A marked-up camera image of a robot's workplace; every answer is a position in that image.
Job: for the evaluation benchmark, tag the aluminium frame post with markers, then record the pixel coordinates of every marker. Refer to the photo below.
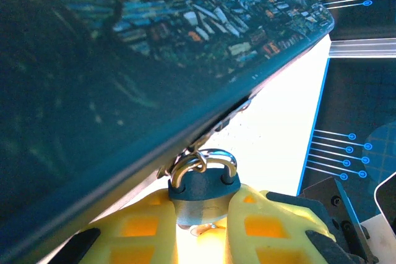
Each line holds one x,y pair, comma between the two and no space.
362,48

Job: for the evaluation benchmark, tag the starry night print tin box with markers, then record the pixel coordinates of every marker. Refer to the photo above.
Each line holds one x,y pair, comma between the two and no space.
92,91

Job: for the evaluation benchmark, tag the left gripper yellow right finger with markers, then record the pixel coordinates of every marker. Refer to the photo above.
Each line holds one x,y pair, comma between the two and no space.
238,245

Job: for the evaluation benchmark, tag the silver padlock with blue cap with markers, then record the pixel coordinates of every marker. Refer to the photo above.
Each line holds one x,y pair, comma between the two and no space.
201,193

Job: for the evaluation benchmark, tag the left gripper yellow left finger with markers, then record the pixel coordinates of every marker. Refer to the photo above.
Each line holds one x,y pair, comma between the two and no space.
167,239

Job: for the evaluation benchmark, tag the metal box latch loop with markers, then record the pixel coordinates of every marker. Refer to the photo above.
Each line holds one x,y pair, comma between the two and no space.
202,162

